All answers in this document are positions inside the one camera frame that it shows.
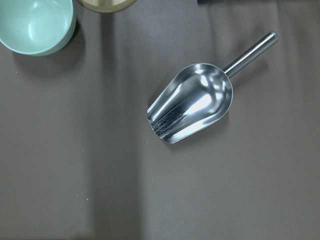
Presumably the round wooden stand base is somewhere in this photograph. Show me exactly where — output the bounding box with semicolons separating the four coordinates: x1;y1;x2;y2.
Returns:
78;0;136;13

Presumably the steel scoop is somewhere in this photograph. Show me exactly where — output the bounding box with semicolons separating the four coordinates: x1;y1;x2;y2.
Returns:
146;31;279;144

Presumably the mint green bowl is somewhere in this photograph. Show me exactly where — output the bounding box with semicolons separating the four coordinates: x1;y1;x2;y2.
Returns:
0;0;76;56

